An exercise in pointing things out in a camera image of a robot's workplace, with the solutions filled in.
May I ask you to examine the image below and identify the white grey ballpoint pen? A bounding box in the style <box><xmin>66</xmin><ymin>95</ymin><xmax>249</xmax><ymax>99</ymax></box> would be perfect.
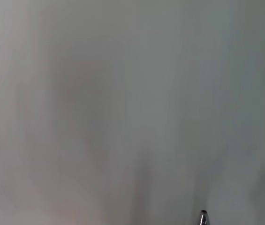
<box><xmin>197</xmin><ymin>210</ymin><xmax>212</xmax><ymax>225</ymax></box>

